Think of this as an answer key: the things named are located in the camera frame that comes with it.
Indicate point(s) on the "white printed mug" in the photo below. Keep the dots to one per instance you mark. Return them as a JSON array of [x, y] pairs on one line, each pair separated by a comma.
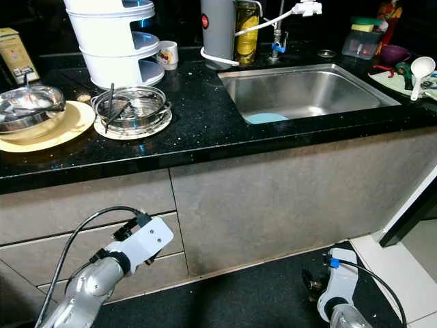
[[167, 55]]

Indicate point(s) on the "yellow cardboard box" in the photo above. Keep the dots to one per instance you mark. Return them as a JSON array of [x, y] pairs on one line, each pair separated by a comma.
[[17, 55]]

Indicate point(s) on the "grey cabinet door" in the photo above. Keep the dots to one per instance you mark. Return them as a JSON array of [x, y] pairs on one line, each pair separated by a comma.
[[362, 181], [232, 212]]

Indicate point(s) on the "yellow green sponge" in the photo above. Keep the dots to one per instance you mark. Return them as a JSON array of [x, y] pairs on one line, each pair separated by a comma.
[[365, 24]]

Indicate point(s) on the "purple cup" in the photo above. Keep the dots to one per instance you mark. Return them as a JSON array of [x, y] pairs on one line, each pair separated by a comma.
[[395, 53]]

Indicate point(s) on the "steel faucet pipe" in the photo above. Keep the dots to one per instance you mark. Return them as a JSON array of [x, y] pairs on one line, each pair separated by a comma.
[[278, 37]]

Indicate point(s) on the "white plastic ladle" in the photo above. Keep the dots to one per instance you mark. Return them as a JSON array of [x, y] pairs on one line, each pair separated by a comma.
[[422, 67]]

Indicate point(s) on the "flat steel plate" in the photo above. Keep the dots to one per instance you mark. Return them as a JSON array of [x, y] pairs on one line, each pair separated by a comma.
[[157, 126]]

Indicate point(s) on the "stainless steel sink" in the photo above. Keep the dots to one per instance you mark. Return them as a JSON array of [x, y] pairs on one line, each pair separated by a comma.
[[307, 92]]

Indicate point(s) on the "black floor mat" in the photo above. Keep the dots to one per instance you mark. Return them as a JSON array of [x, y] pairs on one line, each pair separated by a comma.
[[246, 297]]

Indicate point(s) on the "light blue plate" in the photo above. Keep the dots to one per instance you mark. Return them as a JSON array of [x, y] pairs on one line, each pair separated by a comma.
[[266, 117]]

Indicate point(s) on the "clear plastic container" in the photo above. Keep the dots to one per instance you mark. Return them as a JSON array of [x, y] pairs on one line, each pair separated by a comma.
[[360, 44]]

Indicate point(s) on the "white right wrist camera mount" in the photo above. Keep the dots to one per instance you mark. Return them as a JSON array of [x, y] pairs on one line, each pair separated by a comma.
[[341, 287]]

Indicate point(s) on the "white tiered plastic rack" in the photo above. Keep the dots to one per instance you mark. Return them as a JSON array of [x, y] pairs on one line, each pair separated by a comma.
[[109, 41]]

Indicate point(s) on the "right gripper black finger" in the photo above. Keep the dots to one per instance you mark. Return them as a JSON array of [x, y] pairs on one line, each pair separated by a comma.
[[310, 288], [311, 275]]

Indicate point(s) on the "pale green cloth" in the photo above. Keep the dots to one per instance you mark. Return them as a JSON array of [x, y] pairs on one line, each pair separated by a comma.
[[399, 83]]

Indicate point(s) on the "grey drawer front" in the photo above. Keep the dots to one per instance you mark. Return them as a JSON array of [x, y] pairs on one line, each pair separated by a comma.
[[164, 273], [54, 249], [82, 205]]

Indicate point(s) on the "black tongs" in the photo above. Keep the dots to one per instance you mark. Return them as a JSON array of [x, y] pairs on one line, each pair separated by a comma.
[[130, 113]]

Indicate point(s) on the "grey cylindrical water filter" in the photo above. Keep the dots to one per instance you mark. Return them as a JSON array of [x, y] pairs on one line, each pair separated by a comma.
[[217, 31]]

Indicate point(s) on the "red yellow packet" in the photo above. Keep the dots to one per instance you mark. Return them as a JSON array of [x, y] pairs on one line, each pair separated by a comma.
[[389, 17]]

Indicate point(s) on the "pale yellow plate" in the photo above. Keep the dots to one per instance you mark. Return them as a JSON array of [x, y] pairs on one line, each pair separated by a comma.
[[72, 126]]

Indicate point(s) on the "steel spoon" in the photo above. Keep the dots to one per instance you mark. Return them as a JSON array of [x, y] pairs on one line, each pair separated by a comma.
[[28, 80]]

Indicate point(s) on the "white tap head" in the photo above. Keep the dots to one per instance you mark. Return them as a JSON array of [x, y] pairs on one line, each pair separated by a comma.
[[307, 8]]

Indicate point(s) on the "steel steamer pot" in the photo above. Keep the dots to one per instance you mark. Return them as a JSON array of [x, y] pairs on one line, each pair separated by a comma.
[[133, 106]]

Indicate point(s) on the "black chopstick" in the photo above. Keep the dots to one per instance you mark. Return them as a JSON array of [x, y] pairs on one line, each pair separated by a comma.
[[113, 106]]

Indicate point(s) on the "large steel bowl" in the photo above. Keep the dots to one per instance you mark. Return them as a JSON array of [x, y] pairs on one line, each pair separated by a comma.
[[31, 106]]

